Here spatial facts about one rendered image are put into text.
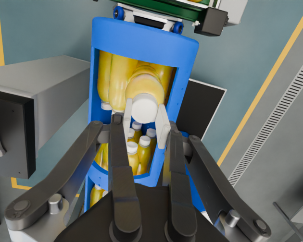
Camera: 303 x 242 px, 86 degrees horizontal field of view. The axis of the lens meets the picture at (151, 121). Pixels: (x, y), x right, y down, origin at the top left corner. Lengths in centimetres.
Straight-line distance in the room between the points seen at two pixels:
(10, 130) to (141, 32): 59
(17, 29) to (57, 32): 32
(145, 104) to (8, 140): 65
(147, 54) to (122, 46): 5
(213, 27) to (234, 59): 120
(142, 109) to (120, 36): 19
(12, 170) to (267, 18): 205
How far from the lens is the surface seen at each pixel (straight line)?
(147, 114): 23
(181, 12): 72
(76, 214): 169
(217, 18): 64
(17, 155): 84
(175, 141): 15
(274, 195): 326
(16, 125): 75
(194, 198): 111
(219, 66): 177
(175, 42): 38
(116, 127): 16
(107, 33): 39
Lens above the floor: 159
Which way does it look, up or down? 63 degrees down
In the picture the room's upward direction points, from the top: 174 degrees clockwise
